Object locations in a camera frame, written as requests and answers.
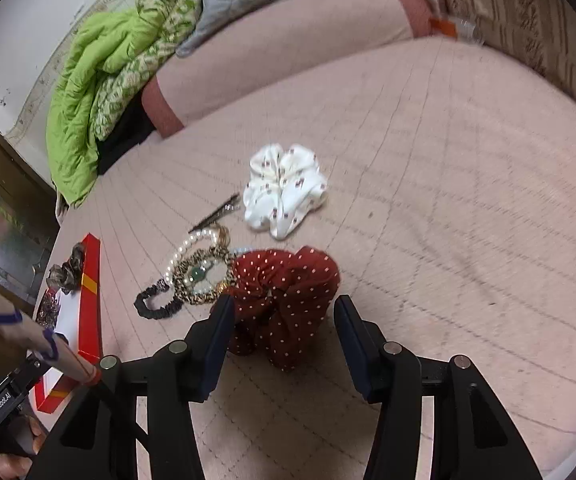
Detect red dotted scrunchie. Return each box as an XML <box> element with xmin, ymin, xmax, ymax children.
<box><xmin>225</xmin><ymin>246</ymin><xmax>341</xmax><ymax>372</ymax></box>

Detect pale green bead bracelet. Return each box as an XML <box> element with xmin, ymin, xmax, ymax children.
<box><xmin>188</xmin><ymin>246</ymin><xmax>253</xmax><ymax>297</ymax></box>

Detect black rhinestone hair claw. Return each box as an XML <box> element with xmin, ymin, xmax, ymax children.
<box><xmin>35</xmin><ymin>290</ymin><xmax>62</xmax><ymax>332</ymax></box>

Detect leopard print hair tie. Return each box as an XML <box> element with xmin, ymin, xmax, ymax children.
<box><xmin>173</xmin><ymin>245</ymin><xmax>236</xmax><ymax>306</ymax></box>

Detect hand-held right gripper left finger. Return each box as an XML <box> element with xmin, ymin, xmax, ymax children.
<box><xmin>28</xmin><ymin>294</ymin><xmax>236</xmax><ymax>480</ymax></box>

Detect wooden door with glass panel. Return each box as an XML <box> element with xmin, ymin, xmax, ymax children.
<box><xmin>0</xmin><ymin>95</ymin><xmax>61</xmax><ymax>311</ymax></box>

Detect black hair tie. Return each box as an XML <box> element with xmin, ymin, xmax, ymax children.
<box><xmin>134</xmin><ymin>282</ymin><xmax>183</xmax><ymax>321</ymax></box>

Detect green quilt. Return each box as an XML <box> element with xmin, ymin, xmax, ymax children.
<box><xmin>45</xmin><ymin>0</ymin><xmax>203</xmax><ymax>208</ymax></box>

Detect orange tag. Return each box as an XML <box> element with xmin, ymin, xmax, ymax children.
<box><xmin>429</xmin><ymin>17</ymin><xmax>456</xmax><ymax>39</ymax></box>

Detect pink bolster pillow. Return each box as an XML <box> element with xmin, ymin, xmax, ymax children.
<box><xmin>140</xmin><ymin>0</ymin><xmax>438</xmax><ymax>138</ymax></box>

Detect grey brown scrunchie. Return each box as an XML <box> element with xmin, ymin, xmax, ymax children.
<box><xmin>47</xmin><ymin>242</ymin><xmax>88</xmax><ymax>295</ymax></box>

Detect white cherry print scrunchie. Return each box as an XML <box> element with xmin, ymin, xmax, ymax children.
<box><xmin>242</xmin><ymin>142</ymin><xmax>329</xmax><ymax>240</ymax></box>

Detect dark metal hair pin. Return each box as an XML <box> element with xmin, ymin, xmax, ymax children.
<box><xmin>188</xmin><ymin>194</ymin><xmax>241</xmax><ymax>233</ymax></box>

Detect person's left hand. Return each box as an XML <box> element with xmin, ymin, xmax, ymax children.
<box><xmin>0</xmin><ymin>412</ymin><xmax>49</xmax><ymax>480</ymax></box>

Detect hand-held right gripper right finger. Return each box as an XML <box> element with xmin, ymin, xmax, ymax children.
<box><xmin>334</xmin><ymin>295</ymin><xmax>543</xmax><ymax>480</ymax></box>

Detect red cardboard box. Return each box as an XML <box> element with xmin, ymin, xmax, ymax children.
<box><xmin>33</xmin><ymin>233</ymin><xmax>104</xmax><ymax>415</ymax></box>

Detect pearl bracelet with green stone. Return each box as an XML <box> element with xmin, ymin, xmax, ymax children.
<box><xmin>164</xmin><ymin>227</ymin><xmax>229</xmax><ymax>287</ymax></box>

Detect beige patterned fabric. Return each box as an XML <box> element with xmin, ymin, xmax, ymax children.
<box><xmin>438</xmin><ymin>0</ymin><xmax>576</xmax><ymax>126</ymax></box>

